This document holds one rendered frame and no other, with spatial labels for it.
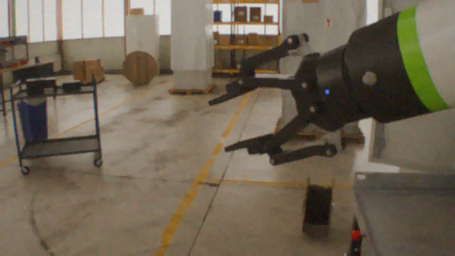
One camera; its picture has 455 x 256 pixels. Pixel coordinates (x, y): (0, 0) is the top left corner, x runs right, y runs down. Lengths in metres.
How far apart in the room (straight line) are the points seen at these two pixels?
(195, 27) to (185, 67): 0.91
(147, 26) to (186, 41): 3.82
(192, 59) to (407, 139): 6.90
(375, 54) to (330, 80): 0.06
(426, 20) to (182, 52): 8.04
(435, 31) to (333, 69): 0.10
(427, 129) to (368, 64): 1.35
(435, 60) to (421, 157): 1.41
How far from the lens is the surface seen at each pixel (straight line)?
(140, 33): 11.99
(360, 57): 0.32
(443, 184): 1.48
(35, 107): 5.30
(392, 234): 1.12
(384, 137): 1.69
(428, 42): 0.29
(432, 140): 1.66
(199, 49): 8.18
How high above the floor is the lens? 1.39
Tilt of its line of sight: 14 degrees down
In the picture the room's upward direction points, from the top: straight up
